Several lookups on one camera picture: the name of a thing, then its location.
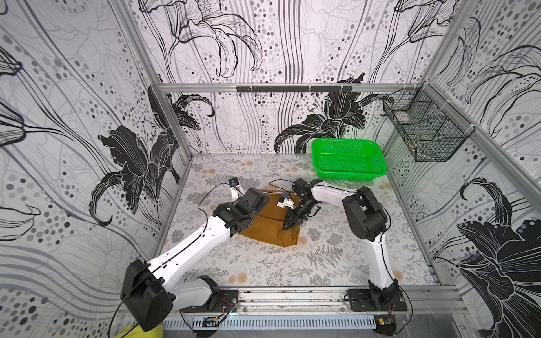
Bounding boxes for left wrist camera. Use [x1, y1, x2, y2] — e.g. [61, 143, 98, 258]
[228, 177, 243, 201]

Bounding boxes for black wire basket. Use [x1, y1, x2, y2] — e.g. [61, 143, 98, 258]
[383, 86, 475, 162]

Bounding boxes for green plastic basket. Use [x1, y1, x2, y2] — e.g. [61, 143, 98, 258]
[311, 138, 387, 182]

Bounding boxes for brown long pants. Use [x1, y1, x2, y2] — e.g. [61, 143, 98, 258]
[240, 190, 300, 248]

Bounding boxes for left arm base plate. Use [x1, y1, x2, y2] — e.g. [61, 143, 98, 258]
[181, 290, 239, 313]

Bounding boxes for aluminium front rail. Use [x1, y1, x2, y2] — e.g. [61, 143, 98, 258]
[172, 285, 467, 315]

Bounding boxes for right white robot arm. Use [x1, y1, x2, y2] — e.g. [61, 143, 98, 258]
[277, 178, 403, 311]

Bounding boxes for slotted cable duct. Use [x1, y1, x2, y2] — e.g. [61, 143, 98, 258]
[163, 314, 376, 331]

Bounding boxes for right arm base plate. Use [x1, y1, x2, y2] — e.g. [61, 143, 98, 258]
[344, 289, 409, 312]

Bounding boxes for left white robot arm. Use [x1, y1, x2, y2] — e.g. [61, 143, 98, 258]
[120, 187, 269, 332]

